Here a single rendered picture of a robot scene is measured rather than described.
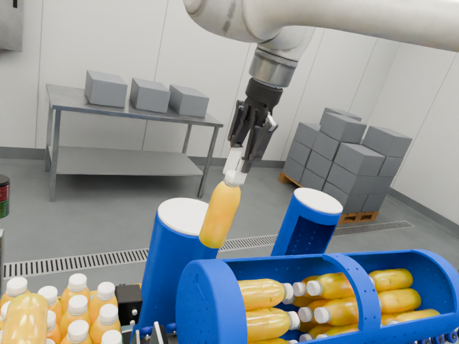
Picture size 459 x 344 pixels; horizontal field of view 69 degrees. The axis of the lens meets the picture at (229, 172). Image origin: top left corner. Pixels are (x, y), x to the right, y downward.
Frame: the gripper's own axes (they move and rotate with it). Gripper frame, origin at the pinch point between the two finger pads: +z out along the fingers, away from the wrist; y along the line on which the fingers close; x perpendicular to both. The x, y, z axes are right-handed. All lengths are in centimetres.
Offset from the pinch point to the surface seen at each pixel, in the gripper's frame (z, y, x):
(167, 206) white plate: 46, 47, -12
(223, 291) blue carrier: 21.3, -16.7, 5.8
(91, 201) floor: 165, 218, -29
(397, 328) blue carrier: 30, -35, -44
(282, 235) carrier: 71, 47, -89
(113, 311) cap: 34.9, -5.4, 24.4
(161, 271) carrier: 66, 30, -8
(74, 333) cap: 34.6, -8.7, 33.0
